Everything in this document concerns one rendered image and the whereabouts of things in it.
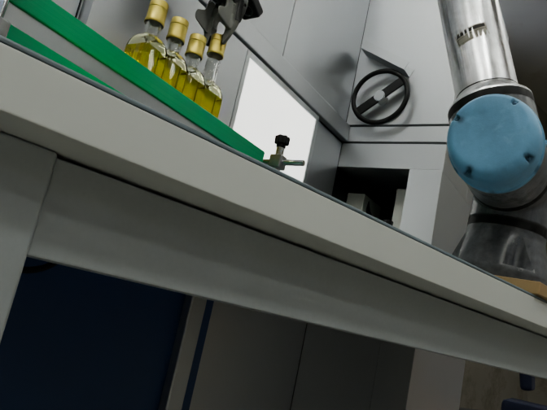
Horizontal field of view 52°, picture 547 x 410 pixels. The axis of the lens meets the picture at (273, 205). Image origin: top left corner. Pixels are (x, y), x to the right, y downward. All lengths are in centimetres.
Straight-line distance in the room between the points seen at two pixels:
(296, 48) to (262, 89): 27
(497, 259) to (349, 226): 43
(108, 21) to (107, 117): 85
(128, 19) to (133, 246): 87
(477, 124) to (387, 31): 146
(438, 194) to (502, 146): 112
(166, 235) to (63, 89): 13
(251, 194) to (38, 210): 13
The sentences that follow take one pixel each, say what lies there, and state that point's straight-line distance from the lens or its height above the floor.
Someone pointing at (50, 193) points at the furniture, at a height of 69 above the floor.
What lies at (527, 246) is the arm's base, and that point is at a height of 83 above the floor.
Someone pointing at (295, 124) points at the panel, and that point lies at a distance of 171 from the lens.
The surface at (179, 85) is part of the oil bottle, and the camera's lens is 107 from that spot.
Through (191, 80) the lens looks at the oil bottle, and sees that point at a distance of 110.
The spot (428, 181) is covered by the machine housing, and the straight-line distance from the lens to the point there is 190.
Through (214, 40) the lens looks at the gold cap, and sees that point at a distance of 121.
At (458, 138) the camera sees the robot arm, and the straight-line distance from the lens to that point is 78.
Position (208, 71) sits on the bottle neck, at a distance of 118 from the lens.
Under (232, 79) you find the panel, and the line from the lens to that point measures 145.
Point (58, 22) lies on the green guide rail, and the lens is 77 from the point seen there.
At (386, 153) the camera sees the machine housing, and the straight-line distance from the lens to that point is 198.
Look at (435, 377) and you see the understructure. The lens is 207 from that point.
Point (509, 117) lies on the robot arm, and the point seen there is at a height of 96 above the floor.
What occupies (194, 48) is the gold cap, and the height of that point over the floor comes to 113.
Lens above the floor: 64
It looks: 12 degrees up
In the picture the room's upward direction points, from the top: 12 degrees clockwise
